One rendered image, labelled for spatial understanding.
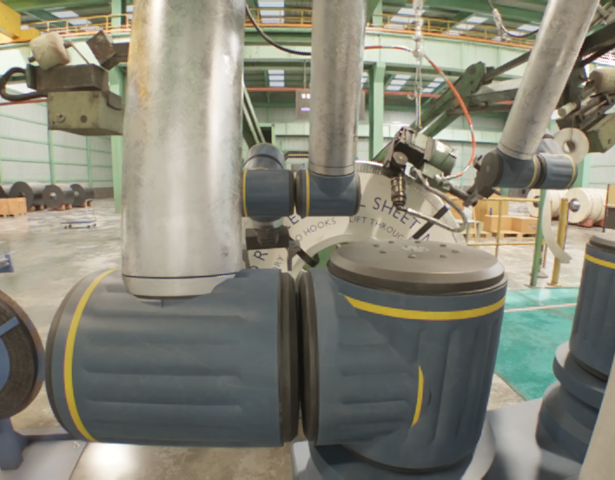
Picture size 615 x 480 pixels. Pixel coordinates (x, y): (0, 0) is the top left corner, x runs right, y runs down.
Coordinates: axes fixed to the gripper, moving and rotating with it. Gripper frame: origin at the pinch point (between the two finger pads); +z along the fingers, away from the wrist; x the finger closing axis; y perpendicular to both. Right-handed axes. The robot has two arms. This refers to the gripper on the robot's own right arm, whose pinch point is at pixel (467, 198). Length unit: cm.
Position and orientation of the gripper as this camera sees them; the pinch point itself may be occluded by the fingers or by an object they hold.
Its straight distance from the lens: 141.4
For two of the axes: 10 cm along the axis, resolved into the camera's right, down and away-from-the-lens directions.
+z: -3.0, 5.2, 8.0
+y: 9.1, 4.2, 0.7
